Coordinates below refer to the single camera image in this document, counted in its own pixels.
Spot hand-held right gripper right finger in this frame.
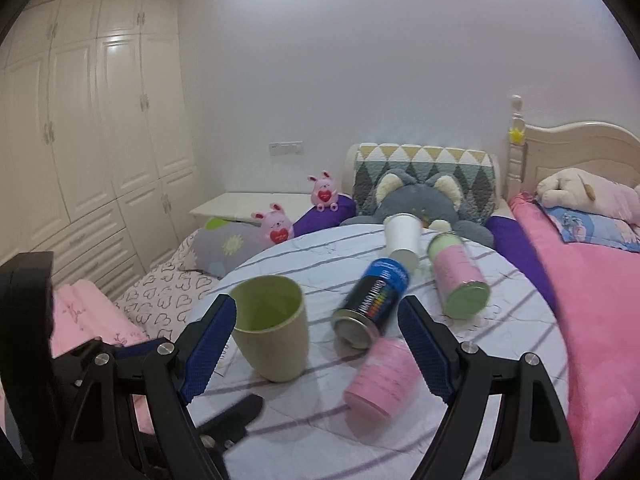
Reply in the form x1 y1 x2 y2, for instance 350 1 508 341
397 296 581 480

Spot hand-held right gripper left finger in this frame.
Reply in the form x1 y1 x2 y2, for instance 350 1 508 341
52 294 237 480

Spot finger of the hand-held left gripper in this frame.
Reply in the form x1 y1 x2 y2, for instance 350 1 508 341
197 394 265 456

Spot pink and green cup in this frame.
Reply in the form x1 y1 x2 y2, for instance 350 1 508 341
426 231 492 320

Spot white paper cup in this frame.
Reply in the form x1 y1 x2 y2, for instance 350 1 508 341
384 213 423 271

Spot pink embroidered cloth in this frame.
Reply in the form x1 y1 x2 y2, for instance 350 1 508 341
50 280 156 433

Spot heart print blanket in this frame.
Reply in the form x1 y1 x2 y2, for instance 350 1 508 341
115 232 221 343

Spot blue drink can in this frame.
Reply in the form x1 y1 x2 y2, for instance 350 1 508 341
331 258 412 348

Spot grey flower pillow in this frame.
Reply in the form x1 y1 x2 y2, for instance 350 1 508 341
192 217 268 278

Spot purple bed sheet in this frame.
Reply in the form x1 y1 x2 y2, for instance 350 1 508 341
292 194 561 321

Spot pink bunny plush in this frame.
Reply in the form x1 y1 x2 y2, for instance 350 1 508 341
307 170 340 212
251 203 295 247

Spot white folding table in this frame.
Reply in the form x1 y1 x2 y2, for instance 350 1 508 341
190 191 321 223

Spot grey cat plush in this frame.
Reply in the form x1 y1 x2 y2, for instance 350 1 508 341
340 169 496 248

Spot pink blanket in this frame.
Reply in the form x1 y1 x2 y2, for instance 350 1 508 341
507 192 640 480

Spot white wardrobe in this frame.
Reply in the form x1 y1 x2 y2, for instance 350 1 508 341
0 0 208 286

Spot diamond patterned cushion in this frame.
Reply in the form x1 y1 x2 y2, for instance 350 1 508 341
352 143 501 226

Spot blue printed pillow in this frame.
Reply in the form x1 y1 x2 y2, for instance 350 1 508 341
542 205 640 253

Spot white and pink plush dog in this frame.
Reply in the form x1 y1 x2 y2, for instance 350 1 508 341
536 167 640 223

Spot cream bed headboard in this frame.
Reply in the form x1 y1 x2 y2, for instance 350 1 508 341
505 94 640 201

